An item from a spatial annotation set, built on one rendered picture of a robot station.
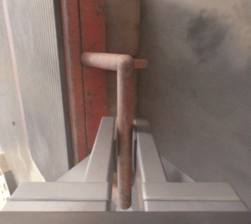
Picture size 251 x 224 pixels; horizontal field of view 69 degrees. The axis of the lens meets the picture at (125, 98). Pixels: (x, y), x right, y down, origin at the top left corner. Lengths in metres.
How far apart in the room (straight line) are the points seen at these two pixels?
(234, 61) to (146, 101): 0.13
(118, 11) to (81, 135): 0.14
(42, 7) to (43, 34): 0.02
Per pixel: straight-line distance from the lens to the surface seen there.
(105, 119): 0.15
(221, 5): 0.21
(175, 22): 0.24
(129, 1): 0.23
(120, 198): 0.17
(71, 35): 0.17
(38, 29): 0.22
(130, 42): 0.23
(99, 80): 0.18
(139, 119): 0.15
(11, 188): 3.03
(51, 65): 0.19
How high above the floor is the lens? 0.20
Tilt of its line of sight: 39 degrees down
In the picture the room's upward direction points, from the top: 103 degrees counter-clockwise
